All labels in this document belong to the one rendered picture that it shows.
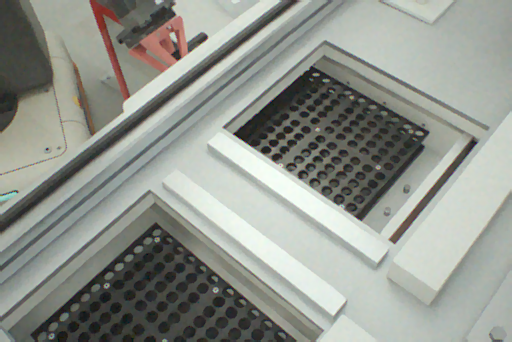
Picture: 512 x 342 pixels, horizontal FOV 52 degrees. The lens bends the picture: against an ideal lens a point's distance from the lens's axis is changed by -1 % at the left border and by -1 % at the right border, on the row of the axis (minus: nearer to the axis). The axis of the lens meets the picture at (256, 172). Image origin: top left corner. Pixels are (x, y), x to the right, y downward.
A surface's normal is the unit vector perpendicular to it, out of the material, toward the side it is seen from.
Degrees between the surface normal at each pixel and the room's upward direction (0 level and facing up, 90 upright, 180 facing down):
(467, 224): 0
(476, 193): 0
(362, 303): 0
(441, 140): 90
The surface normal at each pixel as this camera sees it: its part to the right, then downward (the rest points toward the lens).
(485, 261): -0.05, -0.58
